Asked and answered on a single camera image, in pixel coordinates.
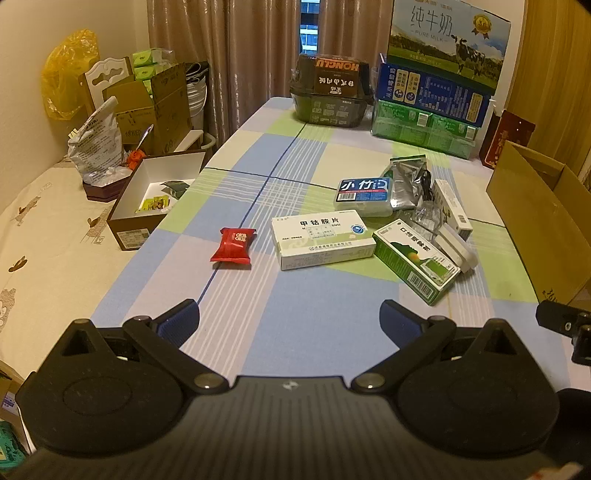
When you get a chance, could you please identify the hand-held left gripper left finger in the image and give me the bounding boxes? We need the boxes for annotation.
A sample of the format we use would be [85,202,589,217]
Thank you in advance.
[58,299,230,395]

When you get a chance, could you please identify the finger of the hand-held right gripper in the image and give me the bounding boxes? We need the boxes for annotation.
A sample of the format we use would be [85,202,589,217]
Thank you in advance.
[536,300,591,333]

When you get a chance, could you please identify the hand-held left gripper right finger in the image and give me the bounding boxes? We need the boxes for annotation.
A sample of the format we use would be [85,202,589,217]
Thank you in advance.
[351,299,522,395]

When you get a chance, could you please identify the brown cardboard box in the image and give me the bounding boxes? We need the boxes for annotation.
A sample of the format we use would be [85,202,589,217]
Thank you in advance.
[486,141,591,305]

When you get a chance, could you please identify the white slim ointment box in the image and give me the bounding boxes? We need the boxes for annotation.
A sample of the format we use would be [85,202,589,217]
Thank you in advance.
[434,179,474,241]

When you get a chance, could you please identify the blue floss pick box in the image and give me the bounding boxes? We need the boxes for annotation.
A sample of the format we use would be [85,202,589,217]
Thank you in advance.
[333,176,394,217]

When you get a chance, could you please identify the black cable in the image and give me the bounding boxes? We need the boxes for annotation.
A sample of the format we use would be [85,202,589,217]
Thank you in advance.
[413,166,437,204]

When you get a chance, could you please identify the checked cloth covered desktop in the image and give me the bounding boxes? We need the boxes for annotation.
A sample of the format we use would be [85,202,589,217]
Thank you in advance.
[90,96,591,398]

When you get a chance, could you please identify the green medicine box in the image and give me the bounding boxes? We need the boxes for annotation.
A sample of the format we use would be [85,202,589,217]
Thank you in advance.
[372,219,460,306]

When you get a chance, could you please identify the white rounded plastic box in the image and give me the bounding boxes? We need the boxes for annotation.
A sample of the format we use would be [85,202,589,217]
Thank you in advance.
[434,224,478,275]

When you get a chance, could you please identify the red snack packet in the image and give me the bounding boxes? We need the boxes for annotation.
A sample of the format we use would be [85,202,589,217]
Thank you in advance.
[211,227,257,265]

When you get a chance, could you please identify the clear plastic bag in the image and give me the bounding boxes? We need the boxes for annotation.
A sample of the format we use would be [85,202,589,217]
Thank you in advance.
[411,203,446,236]

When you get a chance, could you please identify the white medicine box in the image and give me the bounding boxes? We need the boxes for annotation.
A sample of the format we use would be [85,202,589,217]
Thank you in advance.
[271,210,377,271]

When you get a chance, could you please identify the yellow snack packets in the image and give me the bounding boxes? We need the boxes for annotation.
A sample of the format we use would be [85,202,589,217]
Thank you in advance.
[136,196,171,213]

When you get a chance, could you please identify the dark green folded packet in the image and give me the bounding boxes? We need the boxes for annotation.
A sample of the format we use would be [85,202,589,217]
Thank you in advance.
[159,180,190,199]

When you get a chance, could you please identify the silver foil bag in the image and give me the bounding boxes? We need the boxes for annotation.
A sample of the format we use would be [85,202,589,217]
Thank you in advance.
[379,154,437,210]

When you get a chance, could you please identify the bear print blanket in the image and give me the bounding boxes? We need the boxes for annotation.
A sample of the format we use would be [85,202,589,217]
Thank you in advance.
[0,159,139,374]

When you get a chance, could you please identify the brown box with white inside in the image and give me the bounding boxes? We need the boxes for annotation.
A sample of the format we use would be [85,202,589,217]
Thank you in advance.
[107,151,207,251]

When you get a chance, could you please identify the dark red hexagonal box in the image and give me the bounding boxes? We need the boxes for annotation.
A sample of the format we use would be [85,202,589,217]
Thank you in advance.
[82,178,125,203]

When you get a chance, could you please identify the dark red gift box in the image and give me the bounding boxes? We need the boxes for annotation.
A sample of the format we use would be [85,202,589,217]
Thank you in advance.
[479,110,536,168]

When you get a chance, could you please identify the green shrink-wrapped pack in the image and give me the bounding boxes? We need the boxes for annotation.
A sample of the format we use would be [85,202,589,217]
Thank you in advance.
[370,99,481,160]

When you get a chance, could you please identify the printed silver bag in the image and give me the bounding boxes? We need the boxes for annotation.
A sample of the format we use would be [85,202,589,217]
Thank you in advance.
[68,96,127,185]

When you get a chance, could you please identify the large cardboard box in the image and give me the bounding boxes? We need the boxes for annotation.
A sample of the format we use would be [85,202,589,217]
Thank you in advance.
[102,62,194,155]

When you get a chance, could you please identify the white bucket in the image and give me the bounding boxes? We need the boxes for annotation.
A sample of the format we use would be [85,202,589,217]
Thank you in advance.
[185,62,211,130]

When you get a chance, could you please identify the blue printed carton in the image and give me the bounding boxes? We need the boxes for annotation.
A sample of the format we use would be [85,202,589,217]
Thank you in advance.
[375,53,492,129]

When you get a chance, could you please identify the dark brown snack box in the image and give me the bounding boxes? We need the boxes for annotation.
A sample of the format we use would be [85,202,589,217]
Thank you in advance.
[290,53,375,128]

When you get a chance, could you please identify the white chair back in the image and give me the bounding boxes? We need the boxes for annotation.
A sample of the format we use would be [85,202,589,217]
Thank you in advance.
[84,56,134,121]

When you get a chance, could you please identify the green tissue packs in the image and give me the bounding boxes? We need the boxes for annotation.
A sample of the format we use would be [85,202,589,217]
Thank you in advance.
[131,47,178,93]

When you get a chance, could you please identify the yellow plastic bag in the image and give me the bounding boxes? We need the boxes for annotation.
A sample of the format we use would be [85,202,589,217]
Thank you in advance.
[41,28,100,121]

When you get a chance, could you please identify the milk carton with cow print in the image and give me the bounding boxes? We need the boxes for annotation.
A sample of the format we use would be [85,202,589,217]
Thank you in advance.
[387,0,512,97]

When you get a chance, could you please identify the pink-brown curtain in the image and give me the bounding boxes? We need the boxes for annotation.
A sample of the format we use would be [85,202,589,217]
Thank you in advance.
[147,0,398,139]

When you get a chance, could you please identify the window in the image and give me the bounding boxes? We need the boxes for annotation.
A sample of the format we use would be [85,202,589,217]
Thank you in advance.
[300,0,321,54]

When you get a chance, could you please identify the orange handled tool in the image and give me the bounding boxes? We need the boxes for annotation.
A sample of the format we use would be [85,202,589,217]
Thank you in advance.
[127,124,155,169]

